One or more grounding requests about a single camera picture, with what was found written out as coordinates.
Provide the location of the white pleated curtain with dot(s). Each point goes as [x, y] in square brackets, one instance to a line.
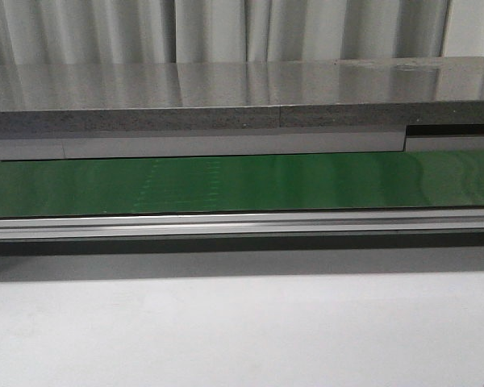
[118, 32]

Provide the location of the grey stone counter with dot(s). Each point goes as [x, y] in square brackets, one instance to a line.
[82, 111]

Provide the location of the green conveyor belt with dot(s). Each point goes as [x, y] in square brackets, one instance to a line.
[56, 188]

